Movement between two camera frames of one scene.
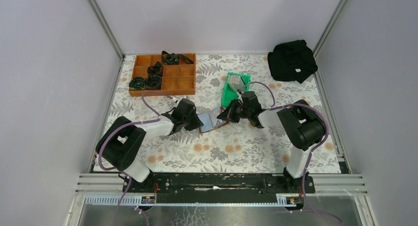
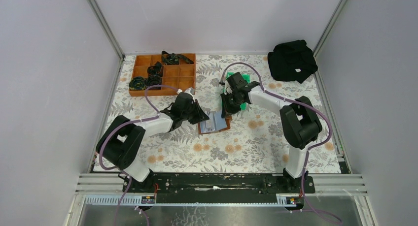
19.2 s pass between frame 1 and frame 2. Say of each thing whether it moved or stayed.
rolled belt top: stayed
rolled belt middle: stayed
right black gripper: moved
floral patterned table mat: stayed
